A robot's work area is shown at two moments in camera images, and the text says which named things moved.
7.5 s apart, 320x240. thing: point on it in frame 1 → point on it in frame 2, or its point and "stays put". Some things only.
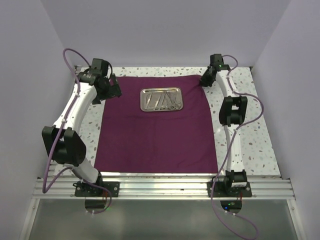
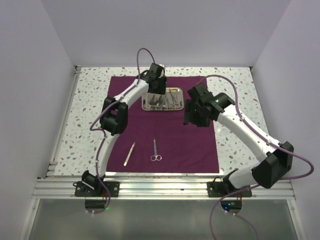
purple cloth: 131,140 stays put
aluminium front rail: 261,188 stays put
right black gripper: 204,82 → 189,116
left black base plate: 87,190 stays put
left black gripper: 114,91 → 162,89
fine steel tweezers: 161,101 → 155,105
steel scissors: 176,105 → 157,157
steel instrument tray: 161,99 stays put
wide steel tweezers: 157,101 → 125,162
